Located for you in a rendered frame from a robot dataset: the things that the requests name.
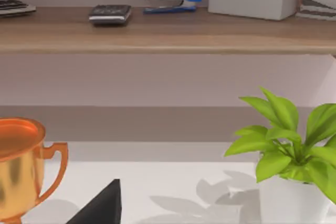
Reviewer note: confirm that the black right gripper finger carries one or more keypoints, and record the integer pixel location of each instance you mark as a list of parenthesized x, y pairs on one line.
[(105, 205)]

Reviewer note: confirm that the golden orange trophy cup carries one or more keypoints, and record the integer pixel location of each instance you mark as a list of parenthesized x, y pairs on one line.
[(18, 166)]

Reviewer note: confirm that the wooden shelf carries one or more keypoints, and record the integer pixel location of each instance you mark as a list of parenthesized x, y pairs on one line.
[(168, 35)]

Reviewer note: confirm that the black calculator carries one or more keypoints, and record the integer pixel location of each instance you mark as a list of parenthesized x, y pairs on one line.
[(110, 14)]

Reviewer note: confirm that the green plant in white pot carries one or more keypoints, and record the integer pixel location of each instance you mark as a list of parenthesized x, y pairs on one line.
[(291, 155)]

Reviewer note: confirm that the black and grey keyboard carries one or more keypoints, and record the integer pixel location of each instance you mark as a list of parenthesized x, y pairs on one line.
[(14, 7)]

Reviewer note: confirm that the white grey stapler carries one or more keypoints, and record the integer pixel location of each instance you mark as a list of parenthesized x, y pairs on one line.
[(316, 3)]

